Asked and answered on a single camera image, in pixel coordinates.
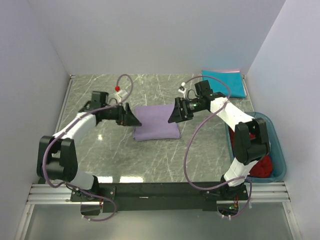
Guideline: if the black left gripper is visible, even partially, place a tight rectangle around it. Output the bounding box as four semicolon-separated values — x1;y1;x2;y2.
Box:
102;102;143;127

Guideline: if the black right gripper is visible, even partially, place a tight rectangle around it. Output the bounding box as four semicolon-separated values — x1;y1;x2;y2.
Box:
167;97;205;124

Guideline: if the purple t-shirt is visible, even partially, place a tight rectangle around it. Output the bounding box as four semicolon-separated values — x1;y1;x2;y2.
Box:
133;104;180;142

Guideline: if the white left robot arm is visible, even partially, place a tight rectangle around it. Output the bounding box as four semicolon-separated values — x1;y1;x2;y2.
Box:
36;91;142;201

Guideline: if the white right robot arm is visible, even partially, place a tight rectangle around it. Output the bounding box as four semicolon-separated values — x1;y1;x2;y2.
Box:
168;80;270;200

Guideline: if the folded teal t-shirt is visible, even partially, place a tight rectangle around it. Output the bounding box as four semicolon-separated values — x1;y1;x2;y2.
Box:
201;70;247;98

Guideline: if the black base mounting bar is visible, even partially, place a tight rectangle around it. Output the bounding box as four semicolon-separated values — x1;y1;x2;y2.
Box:
69;181;250;216

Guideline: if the red t-shirt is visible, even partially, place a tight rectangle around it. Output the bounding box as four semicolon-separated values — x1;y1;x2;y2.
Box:
228;127;273;178

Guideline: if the blue plastic laundry basket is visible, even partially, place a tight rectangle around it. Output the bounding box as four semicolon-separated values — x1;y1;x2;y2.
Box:
222;112;287;187

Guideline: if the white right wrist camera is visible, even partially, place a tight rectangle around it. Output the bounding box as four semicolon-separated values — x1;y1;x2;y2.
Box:
178;82;187;98

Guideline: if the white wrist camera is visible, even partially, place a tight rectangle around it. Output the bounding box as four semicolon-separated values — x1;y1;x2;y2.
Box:
114;85;129;103
178;82;187;98

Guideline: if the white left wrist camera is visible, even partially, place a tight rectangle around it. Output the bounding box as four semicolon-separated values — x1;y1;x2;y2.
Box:
114;85;129;103

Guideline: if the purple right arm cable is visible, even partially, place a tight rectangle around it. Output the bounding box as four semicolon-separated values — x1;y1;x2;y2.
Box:
183;75;253;221

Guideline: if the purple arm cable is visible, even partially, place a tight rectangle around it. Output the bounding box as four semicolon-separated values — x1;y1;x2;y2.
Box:
41;73;135;222
183;75;253;221

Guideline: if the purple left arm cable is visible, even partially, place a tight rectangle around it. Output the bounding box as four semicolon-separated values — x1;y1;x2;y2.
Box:
41;73;135;222

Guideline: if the aluminium frame rail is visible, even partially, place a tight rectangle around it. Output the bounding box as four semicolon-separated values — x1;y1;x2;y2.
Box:
26;182;291;205

